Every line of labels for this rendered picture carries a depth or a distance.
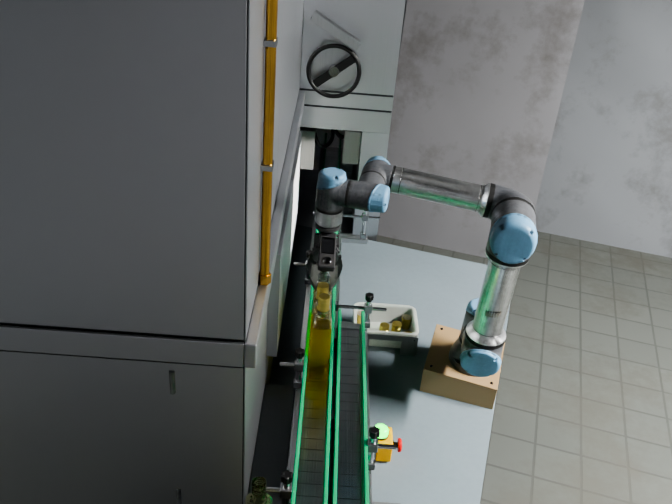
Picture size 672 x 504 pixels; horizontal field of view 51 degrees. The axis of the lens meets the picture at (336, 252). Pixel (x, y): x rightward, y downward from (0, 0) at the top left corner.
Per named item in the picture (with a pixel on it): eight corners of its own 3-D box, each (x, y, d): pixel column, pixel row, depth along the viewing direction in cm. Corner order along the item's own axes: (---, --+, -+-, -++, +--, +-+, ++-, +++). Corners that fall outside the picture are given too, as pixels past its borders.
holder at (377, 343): (337, 320, 256) (338, 303, 252) (411, 326, 257) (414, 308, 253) (336, 350, 242) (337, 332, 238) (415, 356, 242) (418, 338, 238)
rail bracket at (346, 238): (335, 248, 294) (339, 200, 283) (375, 251, 295) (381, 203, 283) (335, 254, 290) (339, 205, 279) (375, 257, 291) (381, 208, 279)
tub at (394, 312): (351, 320, 256) (353, 300, 252) (412, 325, 257) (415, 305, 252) (351, 350, 241) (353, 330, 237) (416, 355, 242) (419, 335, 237)
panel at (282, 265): (290, 211, 278) (294, 130, 261) (297, 212, 278) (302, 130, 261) (266, 356, 200) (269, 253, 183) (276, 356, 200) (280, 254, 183)
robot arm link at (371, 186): (393, 174, 190) (353, 168, 192) (387, 194, 181) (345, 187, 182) (390, 199, 194) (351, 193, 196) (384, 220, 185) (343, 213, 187)
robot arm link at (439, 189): (540, 183, 194) (368, 145, 199) (541, 202, 185) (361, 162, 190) (528, 218, 201) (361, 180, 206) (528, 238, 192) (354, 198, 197)
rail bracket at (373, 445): (364, 461, 183) (369, 423, 176) (392, 463, 183) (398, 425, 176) (364, 473, 179) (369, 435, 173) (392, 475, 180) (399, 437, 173)
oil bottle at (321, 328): (309, 367, 213) (313, 309, 202) (327, 368, 213) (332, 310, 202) (308, 379, 208) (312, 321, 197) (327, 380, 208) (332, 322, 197)
